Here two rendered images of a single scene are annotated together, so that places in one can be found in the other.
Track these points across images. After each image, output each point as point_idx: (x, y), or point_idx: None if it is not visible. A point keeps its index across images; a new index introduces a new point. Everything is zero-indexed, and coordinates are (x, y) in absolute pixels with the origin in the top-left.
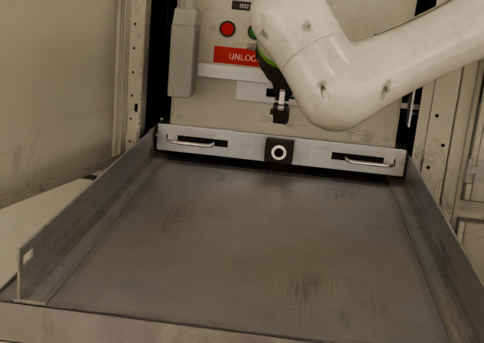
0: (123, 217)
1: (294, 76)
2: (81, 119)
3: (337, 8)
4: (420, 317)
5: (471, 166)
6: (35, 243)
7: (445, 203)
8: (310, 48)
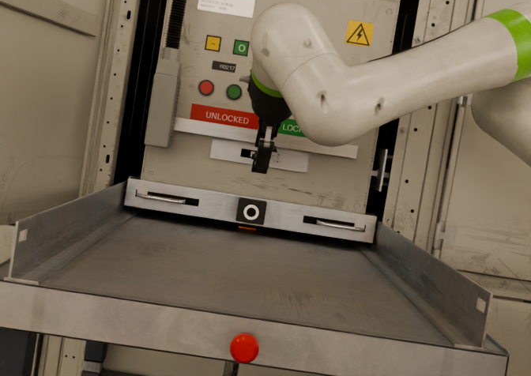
0: (101, 243)
1: (294, 89)
2: (52, 159)
3: None
4: (412, 322)
5: (439, 231)
6: (29, 226)
7: None
8: (310, 63)
